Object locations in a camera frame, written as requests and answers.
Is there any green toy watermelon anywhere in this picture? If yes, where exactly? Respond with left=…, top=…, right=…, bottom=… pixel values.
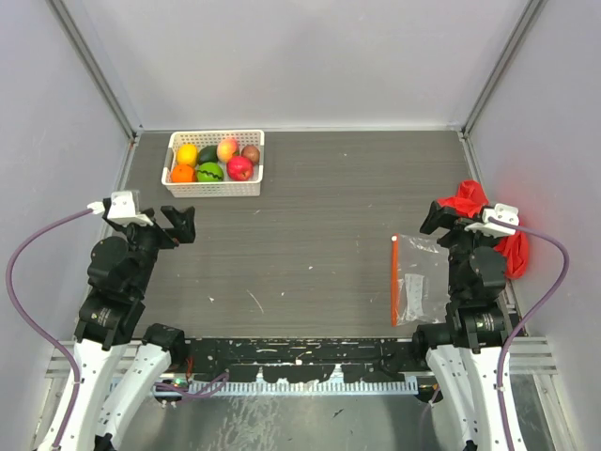
left=196, top=163, right=224, bottom=182

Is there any red cloth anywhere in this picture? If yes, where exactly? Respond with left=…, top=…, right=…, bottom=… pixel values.
left=437, top=179, right=530, bottom=280

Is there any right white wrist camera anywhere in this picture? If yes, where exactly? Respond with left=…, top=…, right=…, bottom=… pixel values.
left=465, top=203, right=519, bottom=238

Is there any aluminium frame post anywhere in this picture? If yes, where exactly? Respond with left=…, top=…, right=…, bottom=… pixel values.
left=47, top=0, right=138, bottom=141
left=460, top=0, right=547, bottom=139

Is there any right aluminium frame post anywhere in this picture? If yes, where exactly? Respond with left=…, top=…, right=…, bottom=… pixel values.
left=460, top=0, right=547, bottom=139

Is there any red apple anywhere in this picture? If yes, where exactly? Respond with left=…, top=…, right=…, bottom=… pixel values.
left=226, top=156, right=254, bottom=181

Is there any brown passion fruit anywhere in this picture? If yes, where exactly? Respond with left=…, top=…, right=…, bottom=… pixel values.
left=240, top=145, right=261, bottom=165

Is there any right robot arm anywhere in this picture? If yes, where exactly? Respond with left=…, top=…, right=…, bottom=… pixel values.
left=411, top=201, right=525, bottom=450

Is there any white plastic basket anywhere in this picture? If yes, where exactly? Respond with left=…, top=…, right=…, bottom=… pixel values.
left=161, top=130, right=265, bottom=198

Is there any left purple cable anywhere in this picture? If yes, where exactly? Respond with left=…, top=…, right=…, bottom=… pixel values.
left=5, top=209, right=94, bottom=447

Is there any orange fruit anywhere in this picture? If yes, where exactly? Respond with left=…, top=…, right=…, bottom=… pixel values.
left=170, top=164, right=197, bottom=183

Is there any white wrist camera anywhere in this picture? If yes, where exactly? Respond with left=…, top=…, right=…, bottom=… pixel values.
left=465, top=203, right=519, bottom=238
left=87, top=190, right=146, bottom=226

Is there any clear zip top bag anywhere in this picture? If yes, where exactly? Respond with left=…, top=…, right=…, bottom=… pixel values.
left=390, top=234, right=449, bottom=327

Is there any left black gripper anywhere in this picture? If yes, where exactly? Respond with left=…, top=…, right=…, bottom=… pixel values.
left=105, top=203, right=194, bottom=294

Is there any pink yellow peach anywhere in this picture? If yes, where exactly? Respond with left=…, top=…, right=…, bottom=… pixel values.
left=217, top=137, right=239, bottom=163

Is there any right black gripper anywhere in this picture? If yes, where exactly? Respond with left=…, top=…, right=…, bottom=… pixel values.
left=421, top=199, right=500, bottom=296

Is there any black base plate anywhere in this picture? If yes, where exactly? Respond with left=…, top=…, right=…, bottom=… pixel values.
left=168, top=337, right=433, bottom=384

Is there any white slotted cable duct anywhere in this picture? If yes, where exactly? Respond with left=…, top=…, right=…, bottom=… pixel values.
left=110, top=375, right=420, bottom=397

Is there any left aluminium frame post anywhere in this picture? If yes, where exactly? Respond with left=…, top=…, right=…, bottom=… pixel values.
left=47, top=0, right=138, bottom=141

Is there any dark green avocado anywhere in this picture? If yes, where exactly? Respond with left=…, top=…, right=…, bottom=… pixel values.
left=197, top=145, right=219, bottom=165

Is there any yellow lemon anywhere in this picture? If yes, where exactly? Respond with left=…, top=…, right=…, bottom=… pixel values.
left=176, top=144, right=198, bottom=167

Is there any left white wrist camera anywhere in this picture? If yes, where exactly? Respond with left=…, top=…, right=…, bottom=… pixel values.
left=87, top=190, right=146, bottom=226

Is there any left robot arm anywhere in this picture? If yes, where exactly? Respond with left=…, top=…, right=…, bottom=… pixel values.
left=39, top=199, right=196, bottom=450

